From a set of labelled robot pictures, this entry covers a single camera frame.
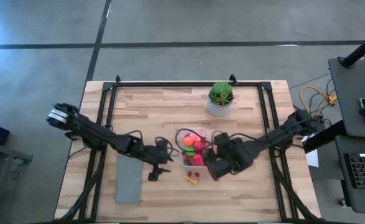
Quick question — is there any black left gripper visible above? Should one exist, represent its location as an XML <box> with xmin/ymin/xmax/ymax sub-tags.
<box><xmin>140</xmin><ymin>136</ymin><xmax>174</xmax><ymax>182</ymax></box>

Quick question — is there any succulent in patterned grey pot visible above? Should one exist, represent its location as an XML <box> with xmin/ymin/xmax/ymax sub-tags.
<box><xmin>205</xmin><ymin>81</ymin><xmax>236</xmax><ymax>118</ymax></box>

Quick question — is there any clear plastic tub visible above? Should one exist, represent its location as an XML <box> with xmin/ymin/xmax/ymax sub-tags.
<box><xmin>178</xmin><ymin>126</ymin><xmax>214</xmax><ymax>170</ymax></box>

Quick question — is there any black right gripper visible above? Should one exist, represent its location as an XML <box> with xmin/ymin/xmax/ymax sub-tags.
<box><xmin>205</xmin><ymin>132</ymin><xmax>255</xmax><ymax>182</ymax></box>

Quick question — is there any yellow cable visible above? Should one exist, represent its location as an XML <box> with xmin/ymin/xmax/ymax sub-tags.
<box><xmin>299</xmin><ymin>85</ymin><xmax>338</xmax><ymax>121</ymax></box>

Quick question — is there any white paper sheet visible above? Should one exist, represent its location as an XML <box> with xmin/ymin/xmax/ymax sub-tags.
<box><xmin>305</xmin><ymin>149</ymin><xmax>320</xmax><ymax>168</ymax></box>

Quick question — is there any grey cloth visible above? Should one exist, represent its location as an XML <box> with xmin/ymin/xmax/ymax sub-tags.
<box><xmin>114</xmin><ymin>154</ymin><xmax>144</xmax><ymax>205</ymax></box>

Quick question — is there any black bar under desk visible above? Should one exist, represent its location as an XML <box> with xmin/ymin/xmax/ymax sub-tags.
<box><xmin>302</xmin><ymin>121</ymin><xmax>347</xmax><ymax>154</ymax></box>

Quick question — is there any green toy lime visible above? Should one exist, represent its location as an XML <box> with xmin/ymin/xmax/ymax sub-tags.
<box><xmin>182</xmin><ymin>145</ymin><xmax>197</xmax><ymax>157</ymax></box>

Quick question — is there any black aluminium rig frame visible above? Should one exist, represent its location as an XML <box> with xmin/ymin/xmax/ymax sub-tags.
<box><xmin>54</xmin><ymin>74</ymin><xmax>323</xmax><ymax>223</ymax></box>

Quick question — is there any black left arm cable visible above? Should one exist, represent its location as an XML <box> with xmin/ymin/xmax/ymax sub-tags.
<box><xmin>124</xmin><ymin>129</ymin><xmax>180</xmax><ymax>156</ymax></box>

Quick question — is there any grey metal stand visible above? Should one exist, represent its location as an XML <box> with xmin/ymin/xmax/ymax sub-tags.
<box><xmin>0</xmin><ymin>139</ymin><xmax>34</xmax><ymax>224</ymax></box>

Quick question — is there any large red toy fruit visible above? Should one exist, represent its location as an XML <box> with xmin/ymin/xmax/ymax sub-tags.
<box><xmin>192</xmin><ymin>153</ymin><xmax>205</xmax><ymax>167</ymax></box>

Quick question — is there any black pole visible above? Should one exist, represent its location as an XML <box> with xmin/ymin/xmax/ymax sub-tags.
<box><xmin>339</xmin><ymin>28</ymin><xmax>365</xmax><ymax>68</ymax></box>

